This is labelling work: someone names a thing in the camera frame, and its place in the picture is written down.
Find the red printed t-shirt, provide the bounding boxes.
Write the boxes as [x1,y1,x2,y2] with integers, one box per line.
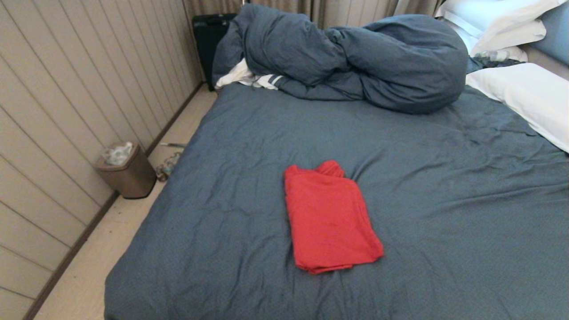
[284,160,385,275]

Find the white striped garment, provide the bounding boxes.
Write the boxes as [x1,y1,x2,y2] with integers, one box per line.
[215,58,284,91]

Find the patterned slipper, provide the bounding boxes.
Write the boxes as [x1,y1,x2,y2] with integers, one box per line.
[156,152,183,182]

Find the black suitcase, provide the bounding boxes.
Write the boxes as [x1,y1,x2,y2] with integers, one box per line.
[192,13,238,92]

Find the crumpled blue duvet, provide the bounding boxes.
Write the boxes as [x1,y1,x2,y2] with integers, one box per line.
[212,4,469,114]

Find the brown trash bin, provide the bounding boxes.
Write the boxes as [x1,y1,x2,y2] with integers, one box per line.
[94,142,157,199]

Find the clear plastic bottle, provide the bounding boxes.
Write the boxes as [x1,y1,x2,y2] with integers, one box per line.
[473,50,509,62]

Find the large white pillow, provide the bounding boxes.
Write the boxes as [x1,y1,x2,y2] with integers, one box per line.
[465,63,569,154]

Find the blue padded headboard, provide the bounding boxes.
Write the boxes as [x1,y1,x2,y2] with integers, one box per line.
[531,2,569,67]

